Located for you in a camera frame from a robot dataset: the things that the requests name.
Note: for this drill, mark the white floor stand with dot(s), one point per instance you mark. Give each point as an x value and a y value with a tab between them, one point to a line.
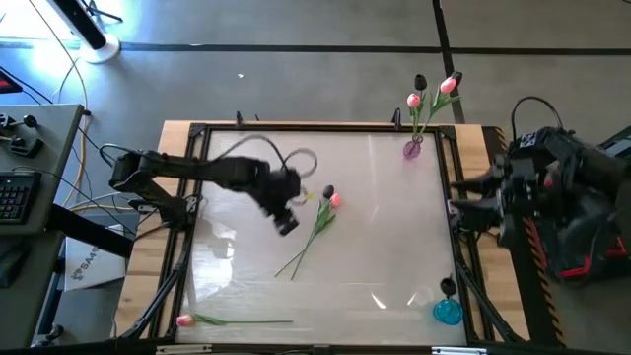
101	49

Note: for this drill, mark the black table edge clamp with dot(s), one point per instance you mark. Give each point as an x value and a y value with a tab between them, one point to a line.
239	120
397	118

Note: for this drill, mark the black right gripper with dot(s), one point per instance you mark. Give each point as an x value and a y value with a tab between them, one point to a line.
522	197

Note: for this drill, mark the black backlit keyboard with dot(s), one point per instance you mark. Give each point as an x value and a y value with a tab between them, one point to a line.
15	197

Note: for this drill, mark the white printed cardboard box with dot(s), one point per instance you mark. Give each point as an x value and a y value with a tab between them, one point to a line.
93	263

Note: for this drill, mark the grey equipment stand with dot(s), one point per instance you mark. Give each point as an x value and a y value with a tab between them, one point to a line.
618	143

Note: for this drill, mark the black desk support beam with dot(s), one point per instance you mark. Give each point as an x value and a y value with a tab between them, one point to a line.
89	232

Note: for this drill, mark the blue glass vase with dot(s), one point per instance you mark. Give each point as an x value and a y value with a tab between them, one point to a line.
446	313

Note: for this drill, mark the black desk clamp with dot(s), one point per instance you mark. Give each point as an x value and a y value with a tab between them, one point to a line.
27	146

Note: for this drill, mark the black desk foot knob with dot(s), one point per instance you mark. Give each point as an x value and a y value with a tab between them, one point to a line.
55	331

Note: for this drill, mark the purple glass vase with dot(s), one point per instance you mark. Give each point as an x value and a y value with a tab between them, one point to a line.
412	149

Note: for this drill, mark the black aluminium table frame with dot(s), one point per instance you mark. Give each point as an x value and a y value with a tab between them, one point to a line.
320	126

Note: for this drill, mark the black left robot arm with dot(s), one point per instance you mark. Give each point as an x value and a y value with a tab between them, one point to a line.
187	167

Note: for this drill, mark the black hazard-striped base plate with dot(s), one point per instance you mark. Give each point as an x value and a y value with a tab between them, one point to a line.
527	305

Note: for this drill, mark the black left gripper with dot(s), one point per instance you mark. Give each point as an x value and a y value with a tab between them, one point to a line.
278	190

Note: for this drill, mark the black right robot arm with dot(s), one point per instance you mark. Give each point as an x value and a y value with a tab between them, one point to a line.
591	197

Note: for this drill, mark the black round knob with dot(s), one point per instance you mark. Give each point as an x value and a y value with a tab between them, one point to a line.
30	120

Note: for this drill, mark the silver metal bracket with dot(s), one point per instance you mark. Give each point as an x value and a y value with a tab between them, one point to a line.
182	349
458	351

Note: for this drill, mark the pink artificial tulip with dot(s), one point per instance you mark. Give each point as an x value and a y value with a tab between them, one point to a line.
185	320
447	85
413	100
335	200

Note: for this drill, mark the grey desk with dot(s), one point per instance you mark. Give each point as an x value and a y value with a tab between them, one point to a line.
54	148

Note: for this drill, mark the red and black device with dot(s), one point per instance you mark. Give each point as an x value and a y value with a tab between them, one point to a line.
7	84

